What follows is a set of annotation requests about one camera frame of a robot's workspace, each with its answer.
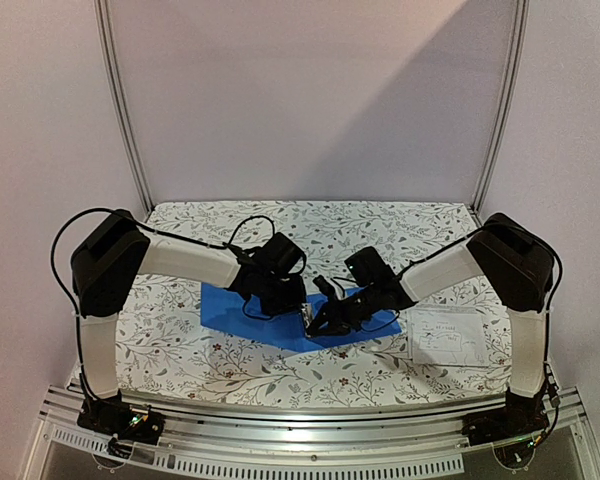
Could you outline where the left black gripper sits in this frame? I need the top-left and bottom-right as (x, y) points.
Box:
(259, 275), (307, 318)

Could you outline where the blue ring binder folder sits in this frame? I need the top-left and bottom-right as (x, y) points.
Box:
(200, 284), (403, 353)

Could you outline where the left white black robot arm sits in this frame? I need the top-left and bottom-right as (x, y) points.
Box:
(70, 210), (306, 434)

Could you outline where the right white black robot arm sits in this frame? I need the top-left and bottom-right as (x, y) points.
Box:
(305, 213), (562, 436)

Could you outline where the floral patterned tablecloth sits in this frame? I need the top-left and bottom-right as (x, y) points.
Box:
(115, 201), (512, 409)

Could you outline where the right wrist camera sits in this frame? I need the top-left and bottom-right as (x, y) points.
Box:
(313, 275), (346, 302)

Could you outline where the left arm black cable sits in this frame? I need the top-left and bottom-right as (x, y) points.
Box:
(49, 207), (281, 321)

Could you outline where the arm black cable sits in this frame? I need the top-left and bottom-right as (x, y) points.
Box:
(359, 224), (564, 441)
(49, 207), (281, 321)

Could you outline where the aluminium front rail frame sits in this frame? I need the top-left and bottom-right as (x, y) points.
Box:
(21, 387), (600, 479)

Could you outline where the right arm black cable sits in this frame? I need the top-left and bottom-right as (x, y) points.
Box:
(359, 224), (564, 441)

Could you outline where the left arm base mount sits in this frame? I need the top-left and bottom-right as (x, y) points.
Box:
(77, 396), (166, 460)

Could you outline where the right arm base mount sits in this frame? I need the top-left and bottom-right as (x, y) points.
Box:
(461, 386), (561, 471)

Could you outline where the left aluminium vertical post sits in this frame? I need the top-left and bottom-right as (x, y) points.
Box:
(93, 0), (155, 214)

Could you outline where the aluminium vertical post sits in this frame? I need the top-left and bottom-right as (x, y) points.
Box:
(93, 0), (155, 214)
(470, 0), (529, 215)

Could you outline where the right aluminium vertical post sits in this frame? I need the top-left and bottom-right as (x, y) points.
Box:
(470, 0), (529, 215)

